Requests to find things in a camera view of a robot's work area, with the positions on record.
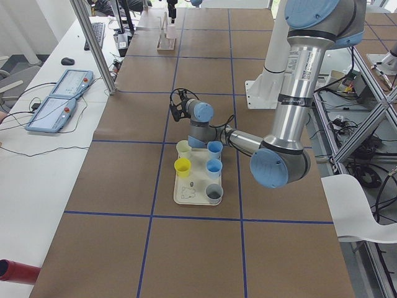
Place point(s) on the cream plastic tray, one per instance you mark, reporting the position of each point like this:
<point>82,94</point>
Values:
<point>191,190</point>

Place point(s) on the lower teach pendant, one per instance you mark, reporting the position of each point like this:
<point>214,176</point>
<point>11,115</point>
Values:
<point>52,114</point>

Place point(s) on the light blue cup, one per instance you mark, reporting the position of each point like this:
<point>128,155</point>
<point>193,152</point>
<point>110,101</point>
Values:
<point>214,168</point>
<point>215,149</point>

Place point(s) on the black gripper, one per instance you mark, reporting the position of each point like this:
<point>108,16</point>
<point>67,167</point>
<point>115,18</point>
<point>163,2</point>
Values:
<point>171,5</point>
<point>183,108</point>

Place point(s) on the pink plastic cup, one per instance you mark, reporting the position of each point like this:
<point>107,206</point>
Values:
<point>171,32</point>

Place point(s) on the teach pendant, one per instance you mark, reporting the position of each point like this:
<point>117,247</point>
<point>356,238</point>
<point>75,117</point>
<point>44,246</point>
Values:
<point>72,83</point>
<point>52,114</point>

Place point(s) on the yellow plastic cup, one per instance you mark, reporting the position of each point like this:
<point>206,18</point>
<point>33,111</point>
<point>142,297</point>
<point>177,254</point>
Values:
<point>182,167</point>

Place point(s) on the black keyboard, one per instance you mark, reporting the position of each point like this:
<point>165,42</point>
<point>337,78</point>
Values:
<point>99,32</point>

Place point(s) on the black computer mouse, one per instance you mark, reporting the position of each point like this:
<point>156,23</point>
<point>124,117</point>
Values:
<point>66,61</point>

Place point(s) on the aluminium frame post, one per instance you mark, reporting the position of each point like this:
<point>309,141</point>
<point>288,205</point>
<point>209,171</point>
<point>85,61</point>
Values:
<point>84,20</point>

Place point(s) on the grey plastic cup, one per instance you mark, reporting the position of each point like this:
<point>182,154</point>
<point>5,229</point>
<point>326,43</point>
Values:
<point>214,193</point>

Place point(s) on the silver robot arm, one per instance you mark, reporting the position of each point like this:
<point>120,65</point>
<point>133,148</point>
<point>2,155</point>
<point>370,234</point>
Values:
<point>279,158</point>
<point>195,3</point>

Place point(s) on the red cylinder tube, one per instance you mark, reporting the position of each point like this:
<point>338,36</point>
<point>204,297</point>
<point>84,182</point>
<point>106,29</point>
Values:
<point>15,272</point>

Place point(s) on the pale green cup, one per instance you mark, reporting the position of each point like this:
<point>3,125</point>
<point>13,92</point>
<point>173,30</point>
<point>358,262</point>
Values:
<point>184,150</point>

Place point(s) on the upper teach pendant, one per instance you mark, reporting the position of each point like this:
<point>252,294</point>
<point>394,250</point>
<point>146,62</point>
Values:
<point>72,83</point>

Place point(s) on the white wire cup rack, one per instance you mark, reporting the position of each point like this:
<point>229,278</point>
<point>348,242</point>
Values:
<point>164,44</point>

